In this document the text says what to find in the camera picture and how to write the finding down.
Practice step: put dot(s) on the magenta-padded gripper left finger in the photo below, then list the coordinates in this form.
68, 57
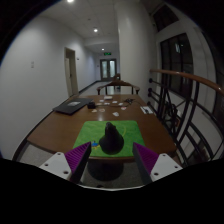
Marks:
58, 165

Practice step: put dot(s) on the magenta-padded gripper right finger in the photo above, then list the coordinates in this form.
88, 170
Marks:
163, 165

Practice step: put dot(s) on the black computer mouse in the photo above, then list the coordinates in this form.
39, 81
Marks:
111, 141

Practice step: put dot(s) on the green mouse pad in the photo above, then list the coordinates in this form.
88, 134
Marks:
90, 133

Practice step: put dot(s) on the white printed booklet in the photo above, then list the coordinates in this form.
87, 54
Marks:
146, 110

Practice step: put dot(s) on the dark grey closed laptop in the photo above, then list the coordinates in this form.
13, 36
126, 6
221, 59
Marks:
71, 106

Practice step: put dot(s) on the small black box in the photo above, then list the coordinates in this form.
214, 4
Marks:
91, 105

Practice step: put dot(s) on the small white card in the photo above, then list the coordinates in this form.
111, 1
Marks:
115, 114

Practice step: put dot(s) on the white rectangular card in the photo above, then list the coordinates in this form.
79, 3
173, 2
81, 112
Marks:
107, 97

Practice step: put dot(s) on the wood-topped black metal railing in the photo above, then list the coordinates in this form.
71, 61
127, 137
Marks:
180, 75

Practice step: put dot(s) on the wooden armchair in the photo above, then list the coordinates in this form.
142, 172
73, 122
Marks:
118, 83

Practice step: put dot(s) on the pale side door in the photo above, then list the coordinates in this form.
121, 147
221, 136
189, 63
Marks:
72, 71

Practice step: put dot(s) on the tall dark window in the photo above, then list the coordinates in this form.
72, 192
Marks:
176, 65

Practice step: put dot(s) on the glazed double door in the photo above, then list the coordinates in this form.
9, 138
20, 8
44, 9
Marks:
108, 69

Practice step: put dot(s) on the green exit sign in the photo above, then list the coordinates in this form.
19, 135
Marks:
107, 53

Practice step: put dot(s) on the round ceiling light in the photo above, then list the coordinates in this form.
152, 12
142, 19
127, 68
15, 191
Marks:
95, 30
70, 0

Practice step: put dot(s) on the small dark transom window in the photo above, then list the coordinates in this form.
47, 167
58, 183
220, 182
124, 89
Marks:
165, 16

